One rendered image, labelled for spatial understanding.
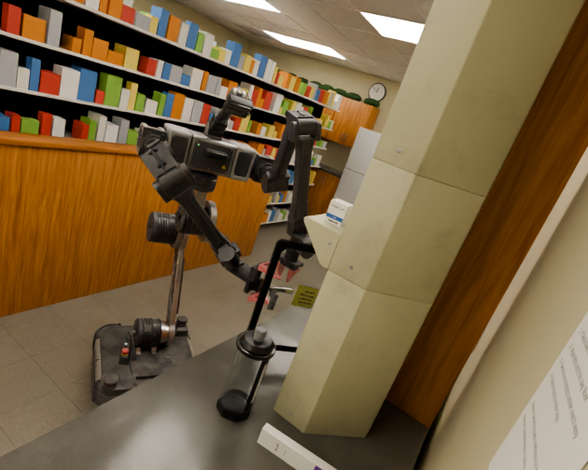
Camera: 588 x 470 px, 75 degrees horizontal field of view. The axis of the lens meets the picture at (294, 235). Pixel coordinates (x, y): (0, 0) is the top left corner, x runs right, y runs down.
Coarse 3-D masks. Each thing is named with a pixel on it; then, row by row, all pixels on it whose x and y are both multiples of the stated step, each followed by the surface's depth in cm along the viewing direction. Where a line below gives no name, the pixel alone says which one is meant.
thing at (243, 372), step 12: (240, 336) 102; (240, 360) 100; (252, 360) 98; (264, 360) 98; (240, 372) 100; (252, 372) 100; (228, 384) 103; (240, 384) 101; (252, 384) 101; (228, 396) 103; (240, 396) 102; (228, 408) 104; (240, 408) 103
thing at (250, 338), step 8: (264, 328) 101; (248, 336) 101; (256, 336) 100; (264, 336) 101; (248, 344) 98; (256, 344) 99; (264, 344) 100; (272, 344) 102; (256, 352) 98; (264, 352) 99
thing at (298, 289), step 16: (288, 240) 117; (272, 256) 117; (288, 256) 119; (304, 256) 120; (288, 272) 121; (304, 272) 122; (320, 272) 124; (272, 288) 121; (288, 288) 123; (304, 288) 125; (288, 304) 126; (304, 304) 127; (272, 320) 126; (288, 320) 128; (304, 320) 130; (272, 336) 129; (288, 336) 131
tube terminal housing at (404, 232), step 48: (384, 192) 89; (432, 192) 88; (384, 240) 91; (432, 240) 93; (336, 288) 98; (384, 288) 95; (432, 288) 99; (336, 336) 100; (384, 336) 101; (288, 384) 109; (336, 384) 104; (384, 384) 108; (336, 432) 111
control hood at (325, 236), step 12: (312, 216) 103; (324, 216) 107; (312, 228) 100; (324, 228) 98; (336, 228) 100; (312, 240) 100; (324, 240) 99; (336, 240) 97; (324, 252) 99; (324, 264) 99
